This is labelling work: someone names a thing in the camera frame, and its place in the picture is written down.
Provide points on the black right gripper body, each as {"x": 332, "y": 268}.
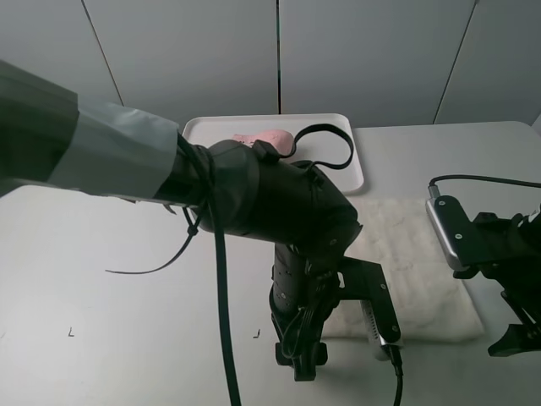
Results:
{"x": 508, "y": 252}

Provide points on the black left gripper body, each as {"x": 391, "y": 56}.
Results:
{"x": 304, "y": 292}

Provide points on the cream white towel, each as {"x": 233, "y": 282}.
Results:
{"x": 430, "y": 304}

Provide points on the pink towel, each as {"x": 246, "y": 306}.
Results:
{"x": 281, "y": 140}

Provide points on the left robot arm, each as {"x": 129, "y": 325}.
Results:
{"x": 53, "y": 137}

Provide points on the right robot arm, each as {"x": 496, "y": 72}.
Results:
{"x": 508, "y": 252}

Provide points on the white rectangular plastic tray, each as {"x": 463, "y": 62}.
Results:
{"x": 322, "y": 146}

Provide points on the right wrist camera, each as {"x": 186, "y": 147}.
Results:
{"x": 453, "y": 229}

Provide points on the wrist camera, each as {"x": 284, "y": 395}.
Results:
{"x": 365, "y": 282}
{"x": 453, "y": 229}

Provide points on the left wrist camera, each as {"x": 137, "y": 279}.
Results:
{"x": 365, "y": 282}

